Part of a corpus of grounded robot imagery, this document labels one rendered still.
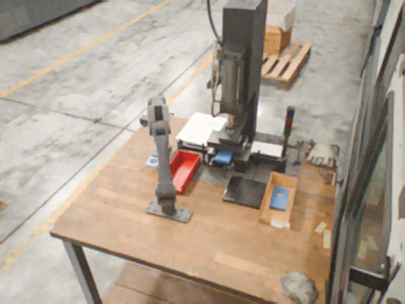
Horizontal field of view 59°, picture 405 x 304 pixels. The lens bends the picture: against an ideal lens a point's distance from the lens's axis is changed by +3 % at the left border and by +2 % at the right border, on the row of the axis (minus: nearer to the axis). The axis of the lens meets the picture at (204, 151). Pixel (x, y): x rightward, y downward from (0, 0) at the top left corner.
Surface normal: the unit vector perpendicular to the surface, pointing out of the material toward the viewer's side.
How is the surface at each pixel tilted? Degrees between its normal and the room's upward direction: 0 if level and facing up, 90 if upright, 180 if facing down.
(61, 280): 0
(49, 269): 0
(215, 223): 0
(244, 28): 90
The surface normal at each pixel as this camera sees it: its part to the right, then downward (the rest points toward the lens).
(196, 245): -0.02, -0.79
